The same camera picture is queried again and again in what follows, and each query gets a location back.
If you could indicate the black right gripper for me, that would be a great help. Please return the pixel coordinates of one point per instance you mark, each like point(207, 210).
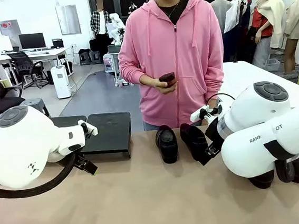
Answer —
point(213, 133)

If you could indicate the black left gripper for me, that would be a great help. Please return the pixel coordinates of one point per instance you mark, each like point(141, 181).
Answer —
point(80, 159)

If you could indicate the dark red shoe brush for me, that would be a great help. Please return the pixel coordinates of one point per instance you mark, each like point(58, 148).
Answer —
point(168, 78)

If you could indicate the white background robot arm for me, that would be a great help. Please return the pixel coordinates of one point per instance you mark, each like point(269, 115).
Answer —
point(117, 27)

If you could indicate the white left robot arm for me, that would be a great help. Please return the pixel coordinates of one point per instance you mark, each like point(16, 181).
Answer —
point(23, 145)

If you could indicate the person's left forearm pink sleeve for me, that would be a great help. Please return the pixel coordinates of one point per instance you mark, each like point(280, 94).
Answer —
point(213, 84)

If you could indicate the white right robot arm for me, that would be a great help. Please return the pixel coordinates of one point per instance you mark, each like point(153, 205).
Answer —
point(261, 146)

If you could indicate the person's right forearm pink sleeve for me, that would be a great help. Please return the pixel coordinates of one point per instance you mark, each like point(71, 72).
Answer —
point(131, 75)

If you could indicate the person's left hand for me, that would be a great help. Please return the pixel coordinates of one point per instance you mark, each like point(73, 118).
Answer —
point(205, 121)

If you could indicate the person's right hand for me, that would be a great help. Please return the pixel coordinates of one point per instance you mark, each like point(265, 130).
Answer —
point(153, 83)

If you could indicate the grey plastic stool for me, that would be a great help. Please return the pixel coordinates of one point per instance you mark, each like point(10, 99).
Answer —
point(38, 104)

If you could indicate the white table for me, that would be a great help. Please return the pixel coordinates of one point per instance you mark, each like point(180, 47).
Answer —
point(241, 76)

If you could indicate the white air purifier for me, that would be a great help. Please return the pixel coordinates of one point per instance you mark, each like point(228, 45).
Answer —
point(60, 82)

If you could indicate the equipment cart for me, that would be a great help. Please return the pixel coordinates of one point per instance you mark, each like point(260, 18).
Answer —
point(111, 62)

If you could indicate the black plastic stool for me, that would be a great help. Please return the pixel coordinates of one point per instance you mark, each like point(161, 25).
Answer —
point(96, 57)
point(85, 57)

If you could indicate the white office desk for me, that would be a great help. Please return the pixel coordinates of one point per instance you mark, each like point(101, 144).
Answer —
point(48, 51)

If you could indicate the person in pink hoodie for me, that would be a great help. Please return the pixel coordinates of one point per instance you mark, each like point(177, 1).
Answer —
point(158, 37)

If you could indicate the black computer monitor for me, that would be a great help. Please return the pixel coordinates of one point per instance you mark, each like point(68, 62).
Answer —
point(32, 40)

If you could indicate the mannequin in white navy jacket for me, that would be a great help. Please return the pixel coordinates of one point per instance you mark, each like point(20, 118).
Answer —
point(238, 16)

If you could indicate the person in plaid shirt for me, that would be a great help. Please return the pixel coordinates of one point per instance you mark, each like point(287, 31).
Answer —
point(101, 24)

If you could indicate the mannequin in grey tank top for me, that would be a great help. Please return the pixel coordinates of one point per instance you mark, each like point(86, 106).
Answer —
point(220, 10)

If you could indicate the mannequin in red top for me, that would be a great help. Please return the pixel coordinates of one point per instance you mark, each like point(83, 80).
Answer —
point(265, 18)

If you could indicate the white monitor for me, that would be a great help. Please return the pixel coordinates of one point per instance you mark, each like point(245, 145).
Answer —
point(1, 44)

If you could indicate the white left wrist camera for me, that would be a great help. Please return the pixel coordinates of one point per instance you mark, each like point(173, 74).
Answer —
point(91, 129)

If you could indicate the grey wall cabinet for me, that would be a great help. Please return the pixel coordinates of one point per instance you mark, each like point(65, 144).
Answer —
point(9, 30)

